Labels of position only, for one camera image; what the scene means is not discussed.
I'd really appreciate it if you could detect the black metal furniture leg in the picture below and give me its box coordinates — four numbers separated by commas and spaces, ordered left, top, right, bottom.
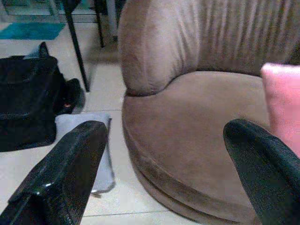
93, 0, 105, 49
63, 0, 91, 92

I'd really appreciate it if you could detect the pink printed pillow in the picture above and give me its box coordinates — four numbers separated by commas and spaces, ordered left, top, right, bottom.
260, 62, 300, 158

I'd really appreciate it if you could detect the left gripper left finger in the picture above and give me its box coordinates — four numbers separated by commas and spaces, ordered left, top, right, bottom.
0, 120, 110, 225

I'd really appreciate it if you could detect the metal frame rack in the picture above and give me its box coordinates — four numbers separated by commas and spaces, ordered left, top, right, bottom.
0, 0, 64, 23

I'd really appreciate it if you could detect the black bag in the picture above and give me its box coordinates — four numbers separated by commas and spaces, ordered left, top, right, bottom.
0, 41, 86, 152

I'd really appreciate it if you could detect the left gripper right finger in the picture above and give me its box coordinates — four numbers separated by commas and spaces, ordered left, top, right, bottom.
223, 119, 300, 225

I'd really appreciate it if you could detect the light grey cushion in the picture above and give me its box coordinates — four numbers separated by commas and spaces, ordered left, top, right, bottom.
55, 112, 116, 196

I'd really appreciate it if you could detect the teal floor mat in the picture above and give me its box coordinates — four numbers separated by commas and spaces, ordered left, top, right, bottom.
0, 22, 66, 40

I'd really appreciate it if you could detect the brown round fabric sofa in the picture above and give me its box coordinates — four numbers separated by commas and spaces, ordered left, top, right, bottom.
117, 0, 300, 225

